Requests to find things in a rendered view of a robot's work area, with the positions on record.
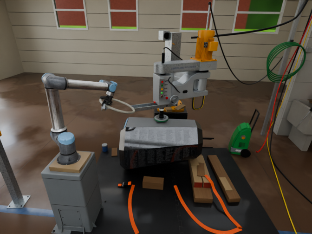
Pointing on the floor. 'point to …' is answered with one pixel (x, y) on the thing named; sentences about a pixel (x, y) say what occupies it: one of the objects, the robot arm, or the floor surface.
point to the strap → (190, 211)
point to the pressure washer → (242, 138)
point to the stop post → (11, 182)
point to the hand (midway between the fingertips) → (103, 109)
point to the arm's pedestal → (74, 197)
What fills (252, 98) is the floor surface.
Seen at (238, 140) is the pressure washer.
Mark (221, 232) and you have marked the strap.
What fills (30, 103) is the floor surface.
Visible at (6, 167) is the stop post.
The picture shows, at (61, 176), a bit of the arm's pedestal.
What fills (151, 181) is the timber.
